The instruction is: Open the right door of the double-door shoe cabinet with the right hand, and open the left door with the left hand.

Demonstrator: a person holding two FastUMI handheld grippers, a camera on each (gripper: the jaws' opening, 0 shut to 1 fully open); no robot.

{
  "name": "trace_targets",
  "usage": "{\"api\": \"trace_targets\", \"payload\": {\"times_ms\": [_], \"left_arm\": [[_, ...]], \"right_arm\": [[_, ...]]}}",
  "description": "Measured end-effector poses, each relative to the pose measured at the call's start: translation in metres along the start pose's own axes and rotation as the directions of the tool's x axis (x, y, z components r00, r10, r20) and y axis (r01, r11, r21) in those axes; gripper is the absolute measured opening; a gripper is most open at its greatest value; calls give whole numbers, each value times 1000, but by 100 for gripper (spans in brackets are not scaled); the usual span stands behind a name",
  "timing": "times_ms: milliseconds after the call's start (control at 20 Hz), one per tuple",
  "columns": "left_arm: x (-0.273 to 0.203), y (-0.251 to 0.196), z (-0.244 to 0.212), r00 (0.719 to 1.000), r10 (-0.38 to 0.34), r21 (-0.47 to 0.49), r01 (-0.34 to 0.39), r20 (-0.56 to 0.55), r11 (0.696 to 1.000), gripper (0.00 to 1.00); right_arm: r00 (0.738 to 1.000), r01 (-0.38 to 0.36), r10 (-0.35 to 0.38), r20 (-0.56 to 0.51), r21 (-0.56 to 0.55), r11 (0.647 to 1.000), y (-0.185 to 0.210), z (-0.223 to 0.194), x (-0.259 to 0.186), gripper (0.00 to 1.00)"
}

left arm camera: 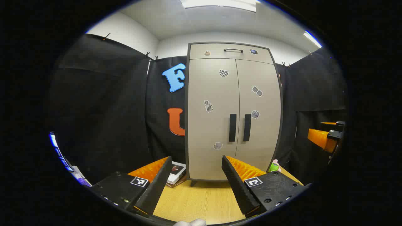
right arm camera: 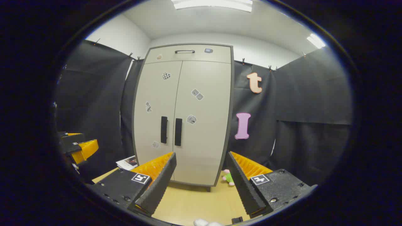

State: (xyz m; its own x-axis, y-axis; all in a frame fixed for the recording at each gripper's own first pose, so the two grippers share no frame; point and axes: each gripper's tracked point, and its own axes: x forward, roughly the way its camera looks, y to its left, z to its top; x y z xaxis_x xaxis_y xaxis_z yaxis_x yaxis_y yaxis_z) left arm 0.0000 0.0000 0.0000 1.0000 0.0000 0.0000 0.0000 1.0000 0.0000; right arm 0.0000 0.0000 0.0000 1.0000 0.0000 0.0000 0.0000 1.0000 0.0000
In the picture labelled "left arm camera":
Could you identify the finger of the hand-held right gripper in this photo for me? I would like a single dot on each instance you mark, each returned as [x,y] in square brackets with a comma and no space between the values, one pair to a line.
[320,138]
[340,125]

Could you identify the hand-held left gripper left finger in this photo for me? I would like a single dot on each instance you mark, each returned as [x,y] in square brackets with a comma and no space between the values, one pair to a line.
[157,185]

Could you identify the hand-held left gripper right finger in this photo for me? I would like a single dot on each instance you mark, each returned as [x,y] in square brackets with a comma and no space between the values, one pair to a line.
[238,188]

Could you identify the beige cabinet door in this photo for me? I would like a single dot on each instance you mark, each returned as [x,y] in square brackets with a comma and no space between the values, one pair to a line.
[213,125]
[263,135]

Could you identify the beige double-door shoe cabinet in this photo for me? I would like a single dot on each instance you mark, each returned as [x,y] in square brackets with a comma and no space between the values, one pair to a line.
[187,125]

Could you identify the beige cabinet drawer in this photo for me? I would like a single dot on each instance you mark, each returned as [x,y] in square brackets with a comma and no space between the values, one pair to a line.
[216,54]

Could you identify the brown book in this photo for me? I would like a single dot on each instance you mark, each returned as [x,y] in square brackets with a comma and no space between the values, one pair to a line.
[176,184]

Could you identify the green and pink toy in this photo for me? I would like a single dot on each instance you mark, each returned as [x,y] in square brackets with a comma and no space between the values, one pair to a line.
[274,167]

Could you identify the small ceiling light panel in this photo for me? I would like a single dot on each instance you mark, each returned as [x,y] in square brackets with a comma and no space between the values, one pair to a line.
[312,39]

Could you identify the black backdrop cloth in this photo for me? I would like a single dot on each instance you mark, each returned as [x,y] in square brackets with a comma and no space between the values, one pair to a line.
[103,110]

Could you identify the large ceiling light panel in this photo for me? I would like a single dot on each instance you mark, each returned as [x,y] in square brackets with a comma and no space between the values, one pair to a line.
[220,3]

